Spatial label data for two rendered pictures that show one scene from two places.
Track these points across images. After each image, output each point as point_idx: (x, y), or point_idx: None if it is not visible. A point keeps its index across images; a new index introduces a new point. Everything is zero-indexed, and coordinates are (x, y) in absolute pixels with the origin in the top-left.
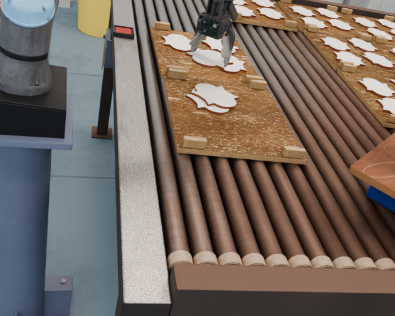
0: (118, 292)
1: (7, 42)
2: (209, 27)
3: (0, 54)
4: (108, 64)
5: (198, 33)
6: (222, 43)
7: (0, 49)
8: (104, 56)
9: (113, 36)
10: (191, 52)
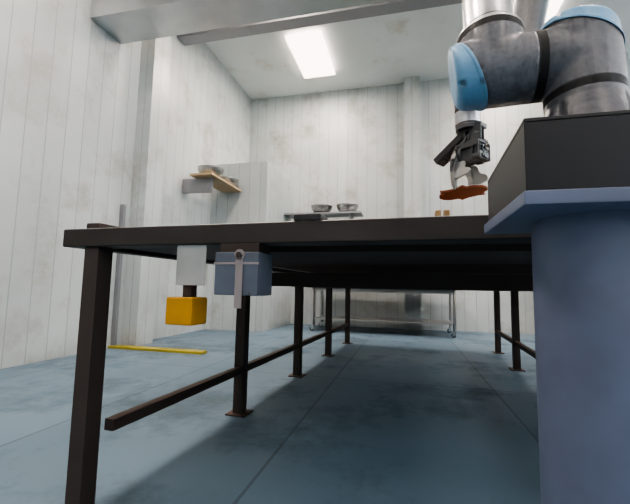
0: None
1: (626, 66)
2: (484, 151)
3: (620, 86)
4: (259, 289)
5: (464, 164)
6: (470, 174)
7: (620, 78)
8: (242, 285)
9: (307, 225)
10: (458, 186)
